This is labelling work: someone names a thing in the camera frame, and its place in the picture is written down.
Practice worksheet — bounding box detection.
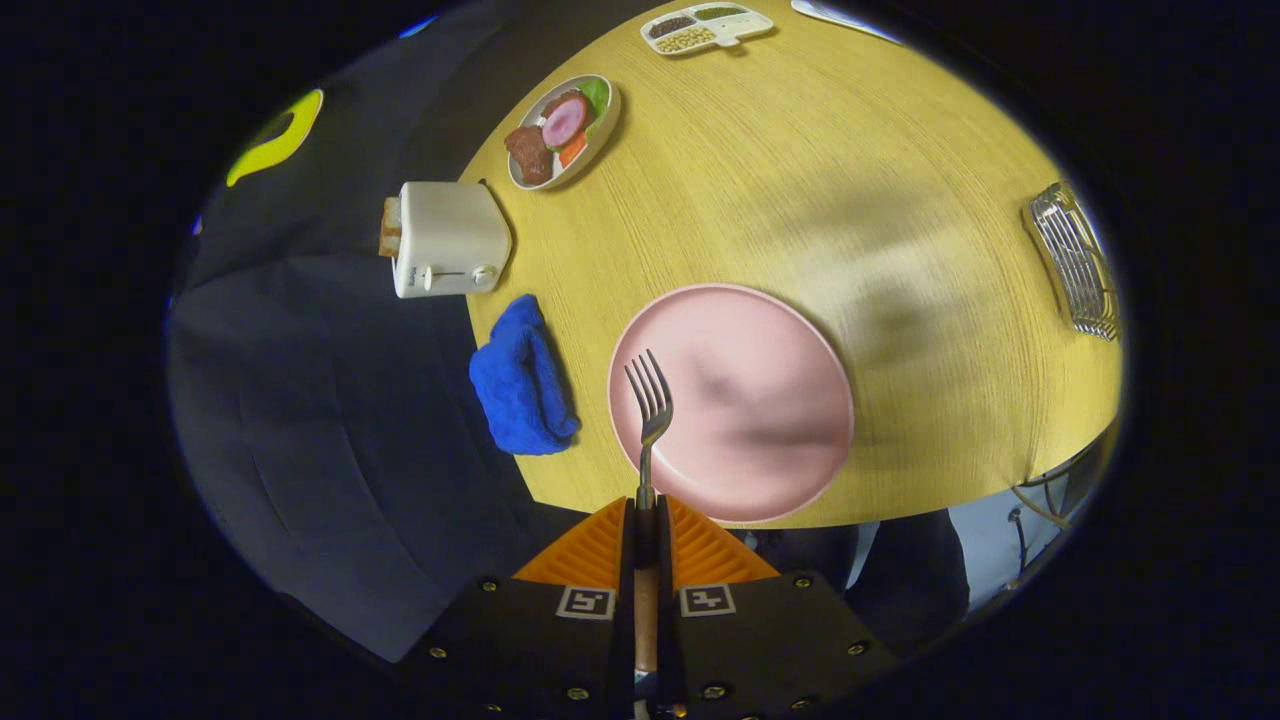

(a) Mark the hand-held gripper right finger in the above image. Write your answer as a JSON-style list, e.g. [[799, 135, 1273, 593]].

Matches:
[[655, 495, 901, 720]]

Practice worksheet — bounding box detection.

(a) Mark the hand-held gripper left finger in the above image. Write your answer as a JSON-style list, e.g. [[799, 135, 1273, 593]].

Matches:
[[400, 497, 637, 720]]

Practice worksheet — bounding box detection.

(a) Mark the metal fork with wooden handle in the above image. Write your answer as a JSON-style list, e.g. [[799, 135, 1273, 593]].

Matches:
[[625, 349, 674, 701]]

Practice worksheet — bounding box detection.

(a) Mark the pink round plate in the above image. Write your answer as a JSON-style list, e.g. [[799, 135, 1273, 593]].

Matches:
[[607, 284, 856, 524]]

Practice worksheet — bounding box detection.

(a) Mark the blue folded towel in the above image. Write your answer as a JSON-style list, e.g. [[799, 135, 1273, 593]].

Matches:
[[469, 294, 581, 456]]

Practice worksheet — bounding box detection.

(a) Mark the dark chair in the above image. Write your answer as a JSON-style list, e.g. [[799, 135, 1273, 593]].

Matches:
[[1010, 440, 1111, 591]]

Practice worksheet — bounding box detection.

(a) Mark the white toaster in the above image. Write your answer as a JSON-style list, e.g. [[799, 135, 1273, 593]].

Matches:
[[392, 180, 513, 299]]

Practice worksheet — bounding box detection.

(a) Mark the brown meat piece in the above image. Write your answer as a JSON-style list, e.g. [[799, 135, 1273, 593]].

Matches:
[[504, 125, 553, 185]]

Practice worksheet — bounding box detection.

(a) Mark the white oval food plate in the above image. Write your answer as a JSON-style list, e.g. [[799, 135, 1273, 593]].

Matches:
[[506, 74, 622, 191]]

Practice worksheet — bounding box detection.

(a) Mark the pink ham slice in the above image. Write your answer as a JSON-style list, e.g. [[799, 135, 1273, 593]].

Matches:
[[540, 92, 591, 149]]

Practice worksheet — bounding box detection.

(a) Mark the white divided grain dish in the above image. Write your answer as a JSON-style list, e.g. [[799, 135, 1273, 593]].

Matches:
[[640, 3, 775, 56]]

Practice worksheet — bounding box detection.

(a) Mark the white coaster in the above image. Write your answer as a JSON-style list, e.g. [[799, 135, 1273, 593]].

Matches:
[[790, 0, 901, 43]]

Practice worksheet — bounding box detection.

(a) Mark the metal wire basket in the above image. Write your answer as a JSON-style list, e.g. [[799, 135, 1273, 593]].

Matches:
[[1028, 182, 1121, 341]]

